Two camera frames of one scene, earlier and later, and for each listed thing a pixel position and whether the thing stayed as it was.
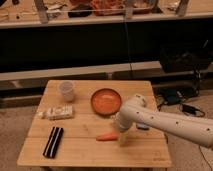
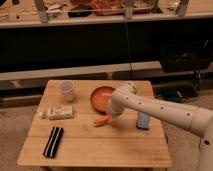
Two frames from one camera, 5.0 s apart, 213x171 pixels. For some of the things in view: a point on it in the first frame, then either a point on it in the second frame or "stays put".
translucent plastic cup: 67,89 stays put
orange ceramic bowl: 106,101 stays put
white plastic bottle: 57,112 stays put
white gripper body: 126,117 to 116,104
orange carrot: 108,137 to 100,120
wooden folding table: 76,127 stays put
